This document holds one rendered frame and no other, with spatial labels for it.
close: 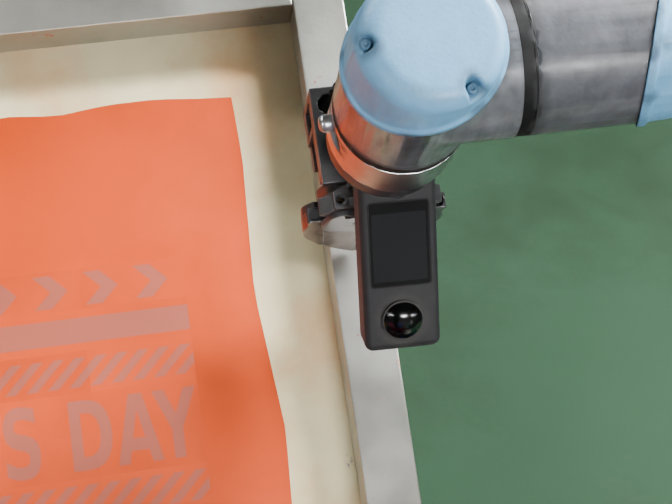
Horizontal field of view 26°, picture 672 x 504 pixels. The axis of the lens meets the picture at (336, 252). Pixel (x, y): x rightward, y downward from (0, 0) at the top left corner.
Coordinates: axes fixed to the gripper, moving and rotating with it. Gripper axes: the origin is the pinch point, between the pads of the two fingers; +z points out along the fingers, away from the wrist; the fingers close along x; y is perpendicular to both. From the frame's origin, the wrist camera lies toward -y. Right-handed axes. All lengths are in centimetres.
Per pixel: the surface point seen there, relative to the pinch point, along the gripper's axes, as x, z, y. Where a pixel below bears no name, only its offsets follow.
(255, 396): 8.2, 5.7, -8.9
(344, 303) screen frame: 1.3, 2.2, -3.6
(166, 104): 11.9, 5.8, 13.5
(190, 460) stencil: 13.4, 5.7, -12.8
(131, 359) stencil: 16.7, 5.7, -5.1
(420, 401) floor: -31, 175, 5
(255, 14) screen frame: 4.6, 3.4, 19.0
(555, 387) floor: -58, 175, 4
